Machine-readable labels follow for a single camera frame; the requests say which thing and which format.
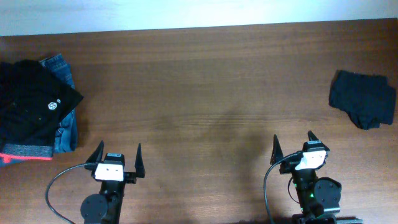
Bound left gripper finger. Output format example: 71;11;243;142
134;144;146;178
86;141;104;163

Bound dark green Nike t-shirt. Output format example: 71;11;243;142
328;70;397;130

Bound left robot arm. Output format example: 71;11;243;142
80;141;146;224

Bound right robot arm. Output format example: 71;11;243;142
270;131;342;223

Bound blue denim jeans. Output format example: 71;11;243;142
40;54;78;154

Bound black folded garment with logo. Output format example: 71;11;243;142
1;60;83;146

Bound grey garment with red stripe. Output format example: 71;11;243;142
1;144;53;167

